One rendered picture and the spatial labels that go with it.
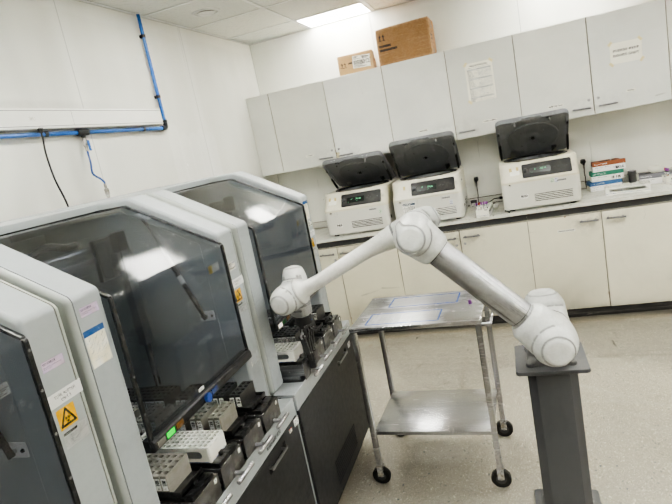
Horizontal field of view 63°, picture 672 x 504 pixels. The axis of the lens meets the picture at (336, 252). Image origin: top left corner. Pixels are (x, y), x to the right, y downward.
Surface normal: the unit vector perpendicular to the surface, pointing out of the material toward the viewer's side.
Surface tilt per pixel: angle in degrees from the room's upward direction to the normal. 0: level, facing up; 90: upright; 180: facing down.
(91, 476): 90
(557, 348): 95
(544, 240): 90
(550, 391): 90
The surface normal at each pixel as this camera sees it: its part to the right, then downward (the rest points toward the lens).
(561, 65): -0.28, 0.24
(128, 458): 0.94, -0.13
